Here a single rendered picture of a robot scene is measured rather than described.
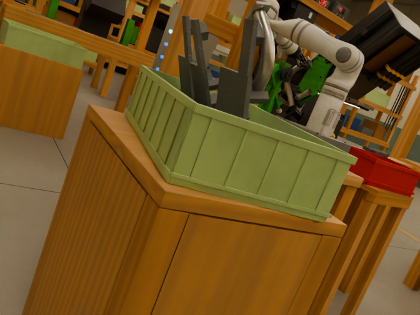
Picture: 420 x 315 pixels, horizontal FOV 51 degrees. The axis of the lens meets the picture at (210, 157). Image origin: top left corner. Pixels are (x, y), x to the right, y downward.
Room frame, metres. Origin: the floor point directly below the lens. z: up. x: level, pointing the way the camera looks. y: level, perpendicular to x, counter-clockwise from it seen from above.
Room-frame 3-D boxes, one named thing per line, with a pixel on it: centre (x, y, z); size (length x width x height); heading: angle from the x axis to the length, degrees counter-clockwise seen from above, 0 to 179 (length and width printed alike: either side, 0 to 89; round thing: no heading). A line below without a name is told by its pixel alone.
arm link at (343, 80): (1.66, -0.34, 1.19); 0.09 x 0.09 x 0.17; 55
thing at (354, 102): (2.46, -0.52, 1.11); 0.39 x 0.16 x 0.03; 42
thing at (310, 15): (2.56, -0.17, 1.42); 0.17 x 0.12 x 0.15; 132
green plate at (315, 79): (2.38, -0.38, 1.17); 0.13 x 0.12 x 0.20; 132
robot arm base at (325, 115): (1.66, -0.34, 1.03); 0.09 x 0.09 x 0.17; 42
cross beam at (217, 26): (2.75, -0.14, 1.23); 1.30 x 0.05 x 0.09; 132
